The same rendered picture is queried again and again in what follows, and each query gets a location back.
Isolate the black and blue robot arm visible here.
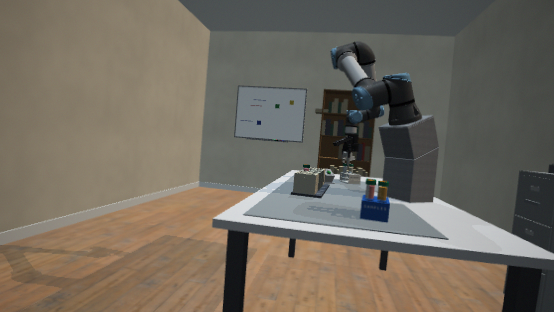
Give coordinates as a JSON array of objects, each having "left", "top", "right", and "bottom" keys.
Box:
[{"left": 331, "top": 41, "right": 422, "bottom": 134}]

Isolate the grey tube rack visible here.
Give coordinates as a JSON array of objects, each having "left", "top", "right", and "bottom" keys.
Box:
[{"left": 339, "top": 172, "right": 361, "bottom": 184}]

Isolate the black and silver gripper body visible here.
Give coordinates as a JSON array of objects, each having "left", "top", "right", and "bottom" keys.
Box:
[{"left": 343, "top": 133, "right": 359, "bottom": 152}]

